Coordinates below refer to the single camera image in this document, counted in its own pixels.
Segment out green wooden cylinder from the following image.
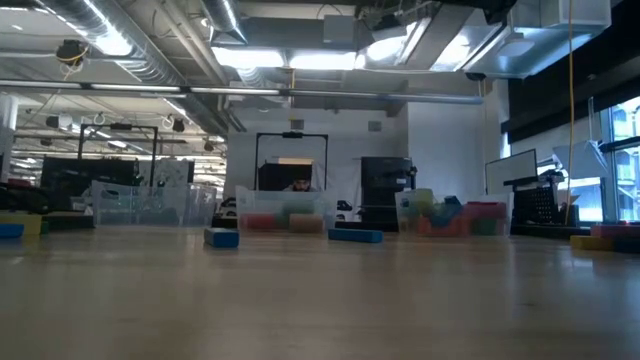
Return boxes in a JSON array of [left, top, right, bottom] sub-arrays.
[[281, 199, 317, 217]]

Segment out natural wood cylinder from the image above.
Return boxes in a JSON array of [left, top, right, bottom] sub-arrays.
[[288, 213, 325, 234]]

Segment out light green arch block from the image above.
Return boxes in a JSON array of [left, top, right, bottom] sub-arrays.
[[405, 188, 437, 219]]

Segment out red wooden block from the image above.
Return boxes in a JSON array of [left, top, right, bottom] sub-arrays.
[[418, 217, 464, 237]]

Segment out blue arch block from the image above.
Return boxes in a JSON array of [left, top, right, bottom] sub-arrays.
[[430, 195, 465, 227]]

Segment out red arch block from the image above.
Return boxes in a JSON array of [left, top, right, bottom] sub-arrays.
[[462, 200, 509, 221]]

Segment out dark green arch block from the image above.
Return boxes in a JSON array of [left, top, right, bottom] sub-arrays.
[[469, 218, 502, 237]]

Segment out blocks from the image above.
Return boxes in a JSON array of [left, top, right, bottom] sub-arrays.
[[570, 234, 617, 252], [590, 223, 640, 239]]

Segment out person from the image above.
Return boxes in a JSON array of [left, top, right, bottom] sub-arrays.
[[283, 177, 319, 194]]

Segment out clear plastic bin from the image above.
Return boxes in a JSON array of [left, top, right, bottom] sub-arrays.
[[394, 188, 516, 237], [235, 185, 341, 234], [90, 180, 219, 227]]

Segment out tall black cabinet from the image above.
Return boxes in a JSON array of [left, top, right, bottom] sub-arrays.
[[360, 156, 418, 231]]

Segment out bright ceiling light panel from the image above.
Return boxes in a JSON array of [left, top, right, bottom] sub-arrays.
[[212, 45, 364, 71]]

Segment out grey ceiling box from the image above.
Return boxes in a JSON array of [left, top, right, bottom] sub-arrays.
[[322, 13, 357, 45]]

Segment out white display board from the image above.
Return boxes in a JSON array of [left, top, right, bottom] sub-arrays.
[[484, 148, 540, 197]]

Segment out long horizontal ceiling pipe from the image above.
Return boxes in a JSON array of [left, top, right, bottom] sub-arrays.
[[0, 78, 484, 105]]

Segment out black perforated cart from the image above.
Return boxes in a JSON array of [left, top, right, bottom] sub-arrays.
[[513, 169, 581, 239]]

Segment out black partition screen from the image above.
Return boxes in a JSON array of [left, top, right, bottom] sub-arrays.
[[39, 156, 140, 211]]

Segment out narrow silver spiral duct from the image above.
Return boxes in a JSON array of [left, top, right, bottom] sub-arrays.
[[199, 0, 250, 45]]

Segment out rectangular silver duct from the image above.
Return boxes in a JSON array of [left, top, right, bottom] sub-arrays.
[[362, 0, 612, 80]]

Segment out yellow hanging cable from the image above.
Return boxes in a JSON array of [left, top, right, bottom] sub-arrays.
[[565, 0, 576, 226]]

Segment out yellow ceiling cable reel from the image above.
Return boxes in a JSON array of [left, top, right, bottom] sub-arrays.
[[54, 38, 91, 69]]

